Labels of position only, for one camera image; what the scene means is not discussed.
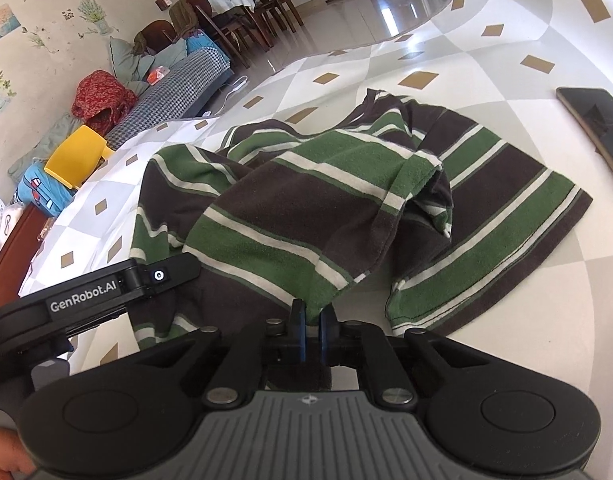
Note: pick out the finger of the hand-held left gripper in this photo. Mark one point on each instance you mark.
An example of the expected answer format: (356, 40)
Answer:
(171, 272)

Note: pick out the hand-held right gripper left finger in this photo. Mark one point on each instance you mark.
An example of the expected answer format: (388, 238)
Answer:
(299, 332)

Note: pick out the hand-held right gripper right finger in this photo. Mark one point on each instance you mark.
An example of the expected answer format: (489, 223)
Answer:
(327, 335)

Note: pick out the green brown striped shirt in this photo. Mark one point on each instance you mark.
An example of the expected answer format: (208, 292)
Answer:
(311, 200)

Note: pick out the person's left hand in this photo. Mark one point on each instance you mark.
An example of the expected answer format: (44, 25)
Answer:
(4, 455)

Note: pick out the red wooden cabinet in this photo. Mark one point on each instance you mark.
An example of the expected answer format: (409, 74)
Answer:
(16, 260)

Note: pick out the blue patterned cloth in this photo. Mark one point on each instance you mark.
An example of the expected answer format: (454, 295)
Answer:
(41, 190)

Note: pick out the yellow plastic chair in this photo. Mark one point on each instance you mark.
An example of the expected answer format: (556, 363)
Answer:
(79, 157)

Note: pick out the houndstooth covered sofa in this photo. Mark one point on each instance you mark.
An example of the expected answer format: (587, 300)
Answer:
(176, 90)

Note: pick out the red patterned cloth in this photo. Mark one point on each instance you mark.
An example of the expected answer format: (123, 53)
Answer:
(101, 100)

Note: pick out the orange tissue packet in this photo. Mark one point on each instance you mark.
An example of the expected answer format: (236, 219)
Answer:
(158, 75)

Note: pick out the teal blanket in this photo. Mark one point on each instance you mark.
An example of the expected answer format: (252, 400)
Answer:
(131, 65)

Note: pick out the checkered diamond pattern tablecloth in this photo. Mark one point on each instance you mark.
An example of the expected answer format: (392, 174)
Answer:
(486, 85)

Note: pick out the smartphone in clear case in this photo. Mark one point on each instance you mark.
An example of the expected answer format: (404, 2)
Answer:
(601, 125)

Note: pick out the lavender wall sticker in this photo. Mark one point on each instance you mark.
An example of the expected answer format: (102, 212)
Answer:
(94, 15)

